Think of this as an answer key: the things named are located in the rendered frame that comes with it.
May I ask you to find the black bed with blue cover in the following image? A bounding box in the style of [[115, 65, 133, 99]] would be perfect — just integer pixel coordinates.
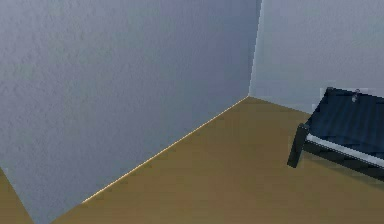
[[286, 86, 384, 183]]

